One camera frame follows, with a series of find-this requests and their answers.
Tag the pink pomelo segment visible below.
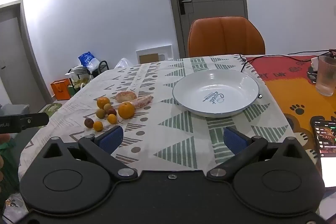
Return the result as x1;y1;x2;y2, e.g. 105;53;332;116
130;94;153;109

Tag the round flaky pastry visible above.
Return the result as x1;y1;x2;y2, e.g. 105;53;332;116
115;91;137;103

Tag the orange leather chair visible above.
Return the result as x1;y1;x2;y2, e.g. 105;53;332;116
188;17;266;58

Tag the black metal rack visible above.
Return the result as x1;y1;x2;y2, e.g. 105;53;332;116
90;60;109;81

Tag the black smartphone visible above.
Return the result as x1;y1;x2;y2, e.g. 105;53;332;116
310;116;336;188

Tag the white enamel plate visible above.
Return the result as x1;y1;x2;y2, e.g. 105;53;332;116
172;69;260;118

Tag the blue white plastic bag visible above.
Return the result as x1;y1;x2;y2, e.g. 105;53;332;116
78;51;100;73

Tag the black cable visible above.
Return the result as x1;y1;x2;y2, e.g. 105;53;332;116
239;49;336;99

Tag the grey side door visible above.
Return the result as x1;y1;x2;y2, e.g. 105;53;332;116
0;0;48;107

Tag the large orange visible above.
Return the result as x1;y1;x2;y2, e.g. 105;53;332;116
118;102;136;120

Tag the white foam packaging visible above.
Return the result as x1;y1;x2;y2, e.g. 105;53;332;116
135;45;174;64

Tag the white charger block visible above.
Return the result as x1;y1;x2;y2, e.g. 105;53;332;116
310;56;323;69

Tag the medium orange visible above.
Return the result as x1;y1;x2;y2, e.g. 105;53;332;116
97;97;111;109

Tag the orange red cartoon mat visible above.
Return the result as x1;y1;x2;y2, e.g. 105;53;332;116
245;54;336;177

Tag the green floor rug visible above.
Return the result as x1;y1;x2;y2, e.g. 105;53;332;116
39;102;64;114

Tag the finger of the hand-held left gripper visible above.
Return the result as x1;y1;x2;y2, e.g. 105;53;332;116
22;112;49;130

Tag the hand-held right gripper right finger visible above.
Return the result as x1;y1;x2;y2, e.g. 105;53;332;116
207;126;307;183

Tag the green triangle patterned tablecloth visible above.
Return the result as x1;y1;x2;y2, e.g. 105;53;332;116
18;54;297;182

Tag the frosted plastic cup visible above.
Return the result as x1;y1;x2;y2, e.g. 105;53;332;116
315;55;336;97

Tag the grey bin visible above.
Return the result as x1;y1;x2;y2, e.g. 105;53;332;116
0;103;30;116

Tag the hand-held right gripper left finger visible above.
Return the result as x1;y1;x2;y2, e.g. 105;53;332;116
41;125;139;183

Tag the orange paper bag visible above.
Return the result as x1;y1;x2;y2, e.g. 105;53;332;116
50;79;73;101

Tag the black door handle lock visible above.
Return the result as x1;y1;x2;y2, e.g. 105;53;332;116
177;0;192;15

